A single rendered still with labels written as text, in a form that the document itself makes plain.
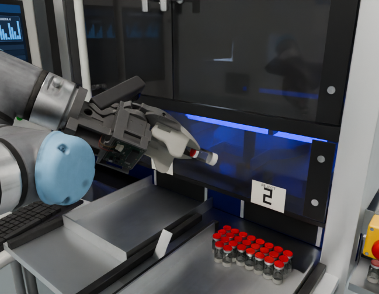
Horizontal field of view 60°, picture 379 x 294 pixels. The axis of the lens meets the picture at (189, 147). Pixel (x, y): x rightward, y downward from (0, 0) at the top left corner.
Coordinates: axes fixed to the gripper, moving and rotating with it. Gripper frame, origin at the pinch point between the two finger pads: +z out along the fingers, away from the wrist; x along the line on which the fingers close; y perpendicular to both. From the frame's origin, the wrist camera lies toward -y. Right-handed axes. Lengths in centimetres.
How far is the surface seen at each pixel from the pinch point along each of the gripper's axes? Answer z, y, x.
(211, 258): 21.5, 6.0, -25.6
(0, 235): -24, -4, -68
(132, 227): 6.7, -4.4, -41.8
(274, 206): 29.6, -3.6, -11.2
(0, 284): -17, -24, -189
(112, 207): 2, -13, -51
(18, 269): -13, -10, -114
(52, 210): -12, -16, -69
